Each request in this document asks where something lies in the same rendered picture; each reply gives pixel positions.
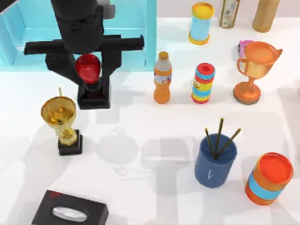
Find red trophy with black base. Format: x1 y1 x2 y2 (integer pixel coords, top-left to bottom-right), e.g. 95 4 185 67
75 53 111 110

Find light blue rack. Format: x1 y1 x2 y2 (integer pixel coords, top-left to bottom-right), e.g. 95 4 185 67
0 0 157 72

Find gold trophy with black base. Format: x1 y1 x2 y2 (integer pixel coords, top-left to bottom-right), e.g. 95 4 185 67
40 87 83 156

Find orange bottle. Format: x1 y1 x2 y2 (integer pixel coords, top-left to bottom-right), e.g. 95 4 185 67
153 51 174 105

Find light blue can yellow ends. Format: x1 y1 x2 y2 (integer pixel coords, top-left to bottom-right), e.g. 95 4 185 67
187 1 215 45

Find red blue yellow striped can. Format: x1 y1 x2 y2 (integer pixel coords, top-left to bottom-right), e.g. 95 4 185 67
191 62 216 104

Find glass bottle with pale label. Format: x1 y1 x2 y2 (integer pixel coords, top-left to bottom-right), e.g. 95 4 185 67
218 0 241 30

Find dark stick with yellow tip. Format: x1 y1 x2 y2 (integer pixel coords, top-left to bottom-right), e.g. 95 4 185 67
204 127 216 159
216 128 242 158
213 118 224 158

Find pink and purple packet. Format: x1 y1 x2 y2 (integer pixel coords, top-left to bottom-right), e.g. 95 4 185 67
236 39 253 57

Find black tissue box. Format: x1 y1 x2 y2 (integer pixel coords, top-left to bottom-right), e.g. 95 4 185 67
31 189 110 225

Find grey tissue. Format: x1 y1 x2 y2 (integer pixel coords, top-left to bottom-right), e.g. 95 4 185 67
52 206 90 222

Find dark blue pen cup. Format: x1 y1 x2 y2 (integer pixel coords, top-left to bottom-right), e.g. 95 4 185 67
194 133 238 189

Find tan cylindrical bottle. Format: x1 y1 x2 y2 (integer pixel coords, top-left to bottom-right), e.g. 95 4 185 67
252 0 282 33

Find orange can with blue band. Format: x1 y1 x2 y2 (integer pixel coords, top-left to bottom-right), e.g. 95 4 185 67
244 151 294 207

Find copper trophy with handles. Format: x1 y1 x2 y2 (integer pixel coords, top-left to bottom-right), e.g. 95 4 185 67
232 41 284 105

